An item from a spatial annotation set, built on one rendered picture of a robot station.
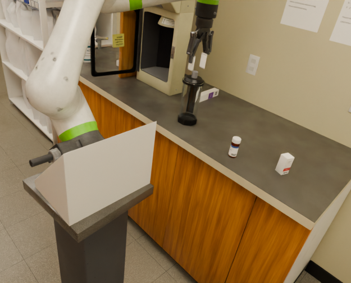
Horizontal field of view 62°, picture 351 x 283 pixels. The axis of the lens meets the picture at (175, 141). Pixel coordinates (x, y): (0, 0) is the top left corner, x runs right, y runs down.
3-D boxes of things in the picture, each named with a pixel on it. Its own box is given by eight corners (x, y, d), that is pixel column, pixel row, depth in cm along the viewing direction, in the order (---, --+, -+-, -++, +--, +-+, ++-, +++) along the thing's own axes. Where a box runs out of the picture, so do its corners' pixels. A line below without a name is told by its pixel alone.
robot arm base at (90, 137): (42, 167, 79) (33, 147, 79) (26, 180, 89) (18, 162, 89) (118, 140, 97) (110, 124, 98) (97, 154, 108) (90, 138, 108)
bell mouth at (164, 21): (172, 21, 184) (173, 12, 181) (193, 27, 174) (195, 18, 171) (151, 22, 172) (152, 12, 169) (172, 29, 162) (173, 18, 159)
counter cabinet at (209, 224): (119, 136, 309) (123, 50, 262) (302, 271, 196) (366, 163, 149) (59, 156, 266) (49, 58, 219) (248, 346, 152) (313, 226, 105)
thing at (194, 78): (192, 80, 148) (194, 67, 144) (206, 86, 143) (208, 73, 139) (179, 82, 142) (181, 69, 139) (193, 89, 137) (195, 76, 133)
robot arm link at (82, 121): (55, 144, 87) (28, 86, 88) (67, 147, 103) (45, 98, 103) (95, 126, 89) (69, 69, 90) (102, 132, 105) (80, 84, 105)
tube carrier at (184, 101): (186, 112, 159) (192, 74, 148) (201, 121, 153) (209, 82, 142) (172, 117, 152) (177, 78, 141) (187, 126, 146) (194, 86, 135)
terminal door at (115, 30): (136, 72, 192) (140, 5, 171) (91, 77, 174) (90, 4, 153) (135, 72, 192) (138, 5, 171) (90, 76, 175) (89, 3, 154)
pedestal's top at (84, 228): (78, 243, 87) (77, 234, 85) (23, 188, 102) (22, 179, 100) (153, 194, 109) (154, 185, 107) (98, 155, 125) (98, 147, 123)
